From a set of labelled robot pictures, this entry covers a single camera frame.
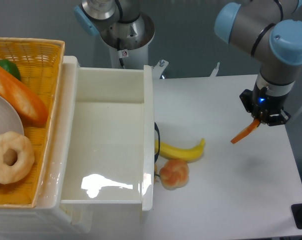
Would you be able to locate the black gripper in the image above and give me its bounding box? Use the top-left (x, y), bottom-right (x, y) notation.
top-left (240, 85), bottom-right (291, 126)

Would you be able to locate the orange bread slice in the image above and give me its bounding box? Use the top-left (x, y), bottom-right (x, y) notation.
top-left (231, 119), bottom-right (260, 144)

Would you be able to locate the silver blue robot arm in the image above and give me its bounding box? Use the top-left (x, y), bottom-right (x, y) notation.
top-left (74, 0), bottom-right (302, 126)

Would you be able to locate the knotted bread roll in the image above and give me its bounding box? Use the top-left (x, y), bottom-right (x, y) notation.
top-left (159, 159), bottom-right (189, 190)

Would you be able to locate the white open upper drawer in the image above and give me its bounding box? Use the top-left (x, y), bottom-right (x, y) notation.
top-left (61, 65), bottom-right (155, 211)

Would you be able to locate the white drawer cabinet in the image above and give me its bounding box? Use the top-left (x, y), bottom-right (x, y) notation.
top-left (0, 56), bottom-right (147, 240)

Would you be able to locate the yellow banana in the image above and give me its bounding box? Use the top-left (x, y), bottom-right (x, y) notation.
top-left (154, 138), bottom-right (206, 162)

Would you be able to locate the orange baguette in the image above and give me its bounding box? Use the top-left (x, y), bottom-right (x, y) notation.
top-left (0, 67), bottom-right (49, 128)

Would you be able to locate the yellow woven basket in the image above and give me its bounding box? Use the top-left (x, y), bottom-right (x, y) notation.
top-left (0, 37), bottom-right (65, 209)

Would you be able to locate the green pepper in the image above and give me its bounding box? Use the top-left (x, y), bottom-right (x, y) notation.
top-left (0, 59), bottom-right (21, 81)

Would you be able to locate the white plate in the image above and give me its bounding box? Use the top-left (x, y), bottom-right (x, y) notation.
top-left (0, 96), bottom-right (24, 135)

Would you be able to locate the beige bagel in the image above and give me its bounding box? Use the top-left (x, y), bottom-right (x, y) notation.
top-left (0, 131), bottom-right (35, 185)

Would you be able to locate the black drawer handle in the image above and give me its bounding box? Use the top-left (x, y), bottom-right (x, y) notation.
top-left (154, 123), bottom-right (161, 163)

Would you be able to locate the white table bracket with bolt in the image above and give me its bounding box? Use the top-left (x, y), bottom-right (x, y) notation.
top-left (152, 59), bottom-right (169, 80)

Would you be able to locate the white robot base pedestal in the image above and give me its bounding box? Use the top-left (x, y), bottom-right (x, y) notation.
top-left (100, 12), bottom-right (155, 70)

